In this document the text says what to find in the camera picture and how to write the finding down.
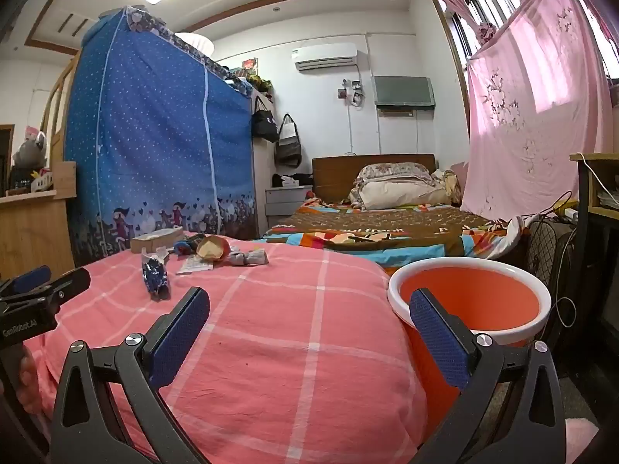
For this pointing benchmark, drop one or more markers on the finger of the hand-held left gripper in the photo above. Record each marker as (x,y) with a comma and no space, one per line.
(67,285)
(31,278)

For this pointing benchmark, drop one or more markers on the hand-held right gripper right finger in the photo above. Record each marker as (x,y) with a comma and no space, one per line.
(437,343)

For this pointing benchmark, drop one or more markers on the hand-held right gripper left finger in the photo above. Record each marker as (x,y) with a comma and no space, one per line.
(179,333)

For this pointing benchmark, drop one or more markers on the blue snack wrapper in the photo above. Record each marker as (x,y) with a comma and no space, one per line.
(154,275)

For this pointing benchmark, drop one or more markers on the orange bucket with white rim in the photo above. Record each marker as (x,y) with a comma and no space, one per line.
(483,299)

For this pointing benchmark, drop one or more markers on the person's left hand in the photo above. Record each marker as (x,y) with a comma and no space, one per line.
(30,382)

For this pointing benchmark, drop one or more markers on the wooden cabinet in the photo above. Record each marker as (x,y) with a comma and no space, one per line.
(34,232)

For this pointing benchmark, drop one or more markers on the flat cardboard box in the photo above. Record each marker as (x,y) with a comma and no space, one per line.
(154,240)

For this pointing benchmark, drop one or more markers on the grey crumpled sock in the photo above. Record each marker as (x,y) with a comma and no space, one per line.
(249,257)

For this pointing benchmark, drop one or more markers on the pink checked blanket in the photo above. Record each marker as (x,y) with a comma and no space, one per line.
(290,324)

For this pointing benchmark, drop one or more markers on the bed with colourful patchwork cover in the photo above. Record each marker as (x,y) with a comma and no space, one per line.
(387,232)

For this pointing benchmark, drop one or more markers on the grey plush toy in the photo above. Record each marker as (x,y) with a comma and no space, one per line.
(29,150)

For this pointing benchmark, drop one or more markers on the black mesh fan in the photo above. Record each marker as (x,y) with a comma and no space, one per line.
(546,251)

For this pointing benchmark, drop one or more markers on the cream pillow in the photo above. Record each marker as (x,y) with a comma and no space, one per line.
(401,196)

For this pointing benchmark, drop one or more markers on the yellow cloth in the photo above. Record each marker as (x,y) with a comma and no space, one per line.
(449,186)

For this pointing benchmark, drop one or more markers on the grey nightstand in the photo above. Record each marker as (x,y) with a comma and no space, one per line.
(285,205)

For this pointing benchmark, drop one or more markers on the blue dotted wardrobe cover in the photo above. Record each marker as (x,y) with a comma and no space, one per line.
(145,130)

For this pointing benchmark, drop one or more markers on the floral pillow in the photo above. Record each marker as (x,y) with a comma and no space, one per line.
(391,173)

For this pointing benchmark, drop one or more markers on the black clothes pile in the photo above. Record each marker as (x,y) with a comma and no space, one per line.
(292,180)

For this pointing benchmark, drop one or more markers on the black and wood desk shelf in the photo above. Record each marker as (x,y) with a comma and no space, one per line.
(599,232)

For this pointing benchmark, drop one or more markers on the wooden bed headboard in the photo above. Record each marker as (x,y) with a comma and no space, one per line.
(338,169)

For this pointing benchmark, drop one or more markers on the grey hanging bag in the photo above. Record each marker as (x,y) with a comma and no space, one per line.
(288,147)

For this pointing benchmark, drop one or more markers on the black hanging bag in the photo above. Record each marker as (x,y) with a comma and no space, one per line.
(265,123)

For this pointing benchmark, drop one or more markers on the pink floral hanging sheet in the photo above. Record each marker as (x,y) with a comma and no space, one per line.
(532,130)

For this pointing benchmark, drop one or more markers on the white round lampshade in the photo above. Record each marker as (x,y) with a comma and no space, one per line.
(196,46)

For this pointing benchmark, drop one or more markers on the white air conditioner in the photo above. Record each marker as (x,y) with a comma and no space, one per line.
(324,55)

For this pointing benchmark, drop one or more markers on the window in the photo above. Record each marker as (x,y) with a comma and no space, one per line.
(474,5)

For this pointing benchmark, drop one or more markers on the wooden bunk frame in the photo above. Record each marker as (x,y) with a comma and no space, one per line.
(58,106)

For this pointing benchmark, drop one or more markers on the grey wall television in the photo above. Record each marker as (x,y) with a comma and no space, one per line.
(404,91)

